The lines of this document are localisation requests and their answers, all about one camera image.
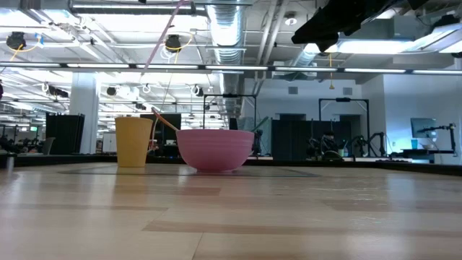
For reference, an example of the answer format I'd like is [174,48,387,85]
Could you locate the metal spoon with green handle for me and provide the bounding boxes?
[251,116,270,133]

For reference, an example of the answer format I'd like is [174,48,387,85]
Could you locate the pink drinking straw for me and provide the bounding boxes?
[140,0,193,76]

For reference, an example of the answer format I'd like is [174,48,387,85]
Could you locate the pink plastic bowl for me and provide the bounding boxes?
[175,129,256,173]

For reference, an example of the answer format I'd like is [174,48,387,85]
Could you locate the metal fork with orange handle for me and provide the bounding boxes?
[150,107,180,132]

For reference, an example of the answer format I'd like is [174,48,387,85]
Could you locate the yellow plastic cup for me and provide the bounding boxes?
[115,116,154,168]

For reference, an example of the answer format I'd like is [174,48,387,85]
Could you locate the long ceiling light strip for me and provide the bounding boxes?
[0,61,462,75]

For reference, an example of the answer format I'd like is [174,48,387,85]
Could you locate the person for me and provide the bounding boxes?
[320,130,340,160]

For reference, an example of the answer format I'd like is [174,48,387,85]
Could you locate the black partition panel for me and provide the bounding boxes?
[271,118,353,160]
[45,113,86,155]

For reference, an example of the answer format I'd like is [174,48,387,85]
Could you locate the white square column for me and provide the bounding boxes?
[69,71,100,155]

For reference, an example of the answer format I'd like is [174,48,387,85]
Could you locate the black gantry frame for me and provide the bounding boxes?
[203,93,257,131]
[318,97,370,158]

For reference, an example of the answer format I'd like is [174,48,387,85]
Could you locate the silver ventilation duct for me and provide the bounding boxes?
[207,0,247,120]

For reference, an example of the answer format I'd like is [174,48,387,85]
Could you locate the wall monitor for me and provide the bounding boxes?
[410,118,437,139]

